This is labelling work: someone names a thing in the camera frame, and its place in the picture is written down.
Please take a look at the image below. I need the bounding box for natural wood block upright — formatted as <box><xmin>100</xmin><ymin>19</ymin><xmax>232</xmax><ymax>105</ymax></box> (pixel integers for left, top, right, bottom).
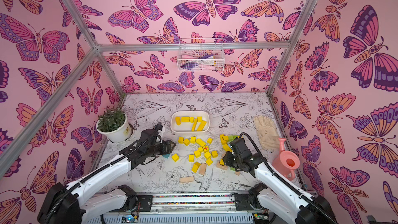
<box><xmin>198</xmin><ymin>163</ymin><xmax>207</xmax><ymax>176</ymax></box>

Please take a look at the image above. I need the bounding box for pink watering can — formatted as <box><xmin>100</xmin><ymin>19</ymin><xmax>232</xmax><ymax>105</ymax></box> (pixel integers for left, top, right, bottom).
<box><xmin>272</xmin><ymin>138</ymin><xmax>301</xmax><ymax>181</ymax></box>

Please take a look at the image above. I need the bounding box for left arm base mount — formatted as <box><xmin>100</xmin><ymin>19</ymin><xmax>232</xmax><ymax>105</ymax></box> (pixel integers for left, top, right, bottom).
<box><xmin>118</xmin><ymin>195</ymin><xmax>153</xmax><ymax>213</ymax></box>

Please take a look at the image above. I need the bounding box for wire basket on wall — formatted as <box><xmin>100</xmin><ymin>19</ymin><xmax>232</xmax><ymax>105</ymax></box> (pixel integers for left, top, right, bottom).
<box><xmin>176</xmin><ymin>37</ymin><xmax>225</xmax><ymax>73</ymax></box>

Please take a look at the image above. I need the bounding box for yellow cylinder block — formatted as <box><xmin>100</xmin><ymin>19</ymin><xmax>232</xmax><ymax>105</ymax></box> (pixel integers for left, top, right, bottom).
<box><xmin>175</xmin><ymin>117</ymin><xmax>181</xmax><ymax>125</ymax></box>

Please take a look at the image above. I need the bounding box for potted green plant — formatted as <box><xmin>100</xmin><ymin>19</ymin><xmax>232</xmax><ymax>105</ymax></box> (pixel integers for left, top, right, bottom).
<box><xmin>96</xmin><ymin>107</ymin><xmax>133</xmax><ymax>143</ymax></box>

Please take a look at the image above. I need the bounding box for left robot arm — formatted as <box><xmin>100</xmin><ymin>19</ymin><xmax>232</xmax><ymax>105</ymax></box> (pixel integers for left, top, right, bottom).
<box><xmin>37</xmin><ymin>122</ymin><xmax>176</xmax><ymax>224</ymax></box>

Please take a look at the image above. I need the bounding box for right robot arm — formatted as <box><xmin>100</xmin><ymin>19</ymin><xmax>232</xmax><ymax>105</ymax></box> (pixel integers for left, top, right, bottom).
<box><xmin>223</xmin><ymin>132</ymin><xmax>337</xmax><ymax>224</ymax></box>

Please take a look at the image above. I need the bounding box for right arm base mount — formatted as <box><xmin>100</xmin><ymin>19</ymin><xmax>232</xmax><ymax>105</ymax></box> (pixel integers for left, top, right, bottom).
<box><xmin>230</xmin><ymin>193</ymin><xmax>270</xmax><ymax>212</ymax></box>

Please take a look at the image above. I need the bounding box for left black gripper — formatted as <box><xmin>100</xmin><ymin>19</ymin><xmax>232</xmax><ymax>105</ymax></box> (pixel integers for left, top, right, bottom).
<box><xmin>146</xmin><ymin>139</ymin><xmax>177</xmax><ymax>159</ymax></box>

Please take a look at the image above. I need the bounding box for white plastic bin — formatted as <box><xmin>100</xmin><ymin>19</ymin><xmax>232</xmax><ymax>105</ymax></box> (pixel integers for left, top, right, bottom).
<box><xmin>171</xmin><ymin>111</ymin><xmax>210</xmax><ymax>135</ymax></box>

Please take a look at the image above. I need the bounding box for long natural wood block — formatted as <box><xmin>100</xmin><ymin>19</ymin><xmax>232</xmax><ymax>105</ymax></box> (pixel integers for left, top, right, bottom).
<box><xmin>179</xmin><ymin>176</ymin><xmax>194</xmax><ymax>184</ymax></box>

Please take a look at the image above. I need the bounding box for beige work glove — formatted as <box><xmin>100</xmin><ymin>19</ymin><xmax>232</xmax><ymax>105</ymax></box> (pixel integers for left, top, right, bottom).
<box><xmin>254</xmin><ymin>116</ymin><xmax>279</xmax><ymax>150</ymax></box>

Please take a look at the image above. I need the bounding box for yellow long block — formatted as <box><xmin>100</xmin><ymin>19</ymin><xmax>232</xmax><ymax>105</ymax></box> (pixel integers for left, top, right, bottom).
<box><xmin>197</xmin><ymin>120</ymin><xmax>207</xmax><ymax>131</ymax></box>

